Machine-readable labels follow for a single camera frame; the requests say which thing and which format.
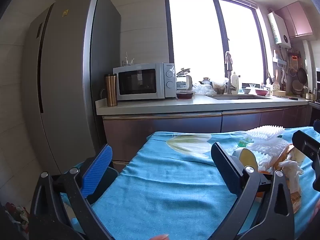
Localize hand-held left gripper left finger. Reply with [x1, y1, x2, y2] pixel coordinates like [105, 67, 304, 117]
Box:
[28, 144, 115, 240]

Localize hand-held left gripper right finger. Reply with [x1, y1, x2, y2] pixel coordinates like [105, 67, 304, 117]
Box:
[211, 142, 295, 240]

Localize white tissue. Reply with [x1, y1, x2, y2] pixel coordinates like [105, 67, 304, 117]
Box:
[277, 160, 304, 188]

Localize white foam net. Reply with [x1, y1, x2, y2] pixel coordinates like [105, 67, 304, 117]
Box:
[246, 125, 286, 140]
[247, 137, 290, 159]

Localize brown snack bag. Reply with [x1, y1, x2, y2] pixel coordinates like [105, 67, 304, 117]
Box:
[272, 144, 303, 213]

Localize black frying pan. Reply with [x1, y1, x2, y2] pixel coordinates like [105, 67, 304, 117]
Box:
[297, 67, 307, 84]

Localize slotted spatula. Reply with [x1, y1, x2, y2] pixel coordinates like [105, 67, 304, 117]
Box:
[272, 70, 280, 90]

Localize blue printed cloth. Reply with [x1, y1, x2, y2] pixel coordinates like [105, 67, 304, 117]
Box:
[70, 126, 320, 240]

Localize steel sink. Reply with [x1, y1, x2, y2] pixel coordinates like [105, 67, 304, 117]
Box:
[205, 94, 272, 100]

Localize kitchen counter cabinet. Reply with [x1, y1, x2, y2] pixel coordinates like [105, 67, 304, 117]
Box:
[96, 94, 320, 173]

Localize clear plastic bags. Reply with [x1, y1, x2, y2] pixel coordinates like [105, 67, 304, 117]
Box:
[194, 79, 229, 95]

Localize copper tumbler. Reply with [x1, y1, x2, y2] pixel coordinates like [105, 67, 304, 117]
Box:
[104, 74, 118, 107]

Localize dark bowl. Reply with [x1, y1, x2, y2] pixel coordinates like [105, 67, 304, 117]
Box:
[176, 89, 195, 100]

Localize white soap bottle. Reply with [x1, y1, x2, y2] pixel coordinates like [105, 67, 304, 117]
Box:
[230, 72, 240, 94]

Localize red packet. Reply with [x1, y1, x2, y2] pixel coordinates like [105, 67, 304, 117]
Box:
[5, 201, 29, 228]

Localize metal faucet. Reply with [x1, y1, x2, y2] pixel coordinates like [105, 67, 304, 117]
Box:
[224, 51, 237, 95]

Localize grey refrigerator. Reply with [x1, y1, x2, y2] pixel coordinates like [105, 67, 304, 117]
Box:
[21, 0, 122, 178]

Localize glass kettle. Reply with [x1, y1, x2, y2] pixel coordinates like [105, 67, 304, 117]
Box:
[176, 68, 193, 92]

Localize white microwave oven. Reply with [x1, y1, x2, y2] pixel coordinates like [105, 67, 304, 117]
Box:
[113, 62, 177, 102]

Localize white water heater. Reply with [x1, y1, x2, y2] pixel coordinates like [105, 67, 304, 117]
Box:
[267, 11, 292, 48]

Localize white ornaments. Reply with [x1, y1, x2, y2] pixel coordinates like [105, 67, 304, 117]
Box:
[122, 52, 135, 67]

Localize dark framed window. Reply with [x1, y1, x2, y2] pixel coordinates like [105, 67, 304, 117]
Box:
[164, 0, 272, 95]

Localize pink wall cabinet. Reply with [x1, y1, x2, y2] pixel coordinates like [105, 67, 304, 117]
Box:
[274, 1, 313, 39]

